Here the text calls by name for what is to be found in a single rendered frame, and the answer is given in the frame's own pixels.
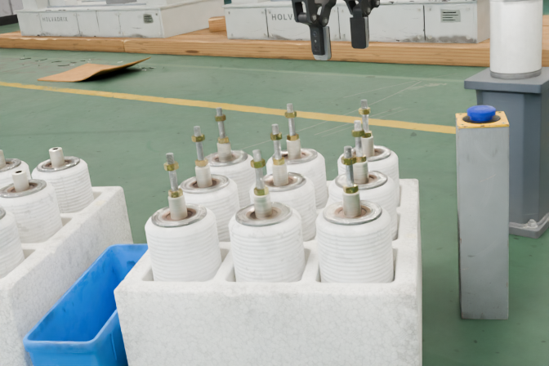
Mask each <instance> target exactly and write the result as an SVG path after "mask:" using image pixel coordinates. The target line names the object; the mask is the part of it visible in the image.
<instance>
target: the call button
mask: <svg viewBox="0 0 549 366"><path fill-rule="evenodd" d="M495 114H496V109H495V108H494V107H493V106H489V105H476V106H472V107H470V108H469V109H467V115H468V116H470V120H473V121H489V120H491V119H493V116H494V115H495Z"/></svg>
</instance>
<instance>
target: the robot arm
mask: <svg viewBox="0 0 549 366"><path fill-rule="evenodd" d="M343 1H344V2H346V5H347V7H348V10H349V12H350V14H351V15H352V16H353V17H350V37H351V46H352V47H353V48H354V49H364V48H367V47H368V45H369V44H368V41H369V25H368V16H369V15H370V13H371V10H372V9H373V8H378V7H379V6H380V0H343ZM355 1H357V2H358V4H356V2H355ZM302 2H304V3H305V6H306V12H304V11H303V6H302ZM336 3H337V0H292V9H293V15H294V19H295V21H296V22H297V23H302V24H304V25H308V26H309V28H310V41H311V50H312V53H313V55H314V58H315V59H316V60H329V59H331V57H332V51H331V40H330V29H329V26H326V25H327V24H328V21H329V16H330V13H331V10H332V8H333V7H334V6H335V5H336ZM320 7H321V12H320V15H317V14H318V9H319V8H320ZM541 73H542V0H490V76H491V77H493V78H500V79H525V78H534V77H537V76H539V75H540V74H541Z"/></svg>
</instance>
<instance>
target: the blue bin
mask: <svg viewBox="0 0 549 366"><path fill-rule="evenodd" d="M148 249H149V247H148V244H147V243H125V244H114V245H111V246H108V247H107V248H106V249H105V250H104V251H103V252H102V253H101V254H100V255H99V256H98V258H97V259H96V260H95V261H94V262H93V263H92V264H91V265H90V266H89V267H88V268H87V270H86V271H85V272H84V273H83V274H82V275H81V276H80V277H79V278H78V279H77V281H76V282H75V283H74V284H73V285H72V286H71V287H70V288H69V289H68V290H67V291H66V293H65V294H64V295H63V296H62V297H61V298H60V299H59V300H58V301H57V302H56V304H55V305H54V306H53V307H52V308H51V309H50V310H49V311H48V312H47V313H46V314H45V315H44V316H43V317H42V318H41V319H40V320H39V321H38V322H37V323H36V324H35V326H34V327H33V328H32V329H31V330H30V331H29V332H28V333H27V334H26V335H25V337H24V339H23V344H24V348H25V350H26V351H27V352H29V355H30V358H31V360H32V363H33V366H128V362H127V354H126V350H125V345H124V341H123V334H122V329H121V325H120V321H119V317H118V309H117V305H116V301H115V296H114V290H115V289H116V287H117V286H118V285H119V284H120V283H121V282H122V281H124V279H125V277H126V276H127V274H128V273H129V272H130V271H131V270H132V268H133V267H134V266H135V265H136V263H137V262H138V261H139V260H140V259H141V258H142V257H143V255H144V254H145V253H146V252H147V250H148Z"/></svg>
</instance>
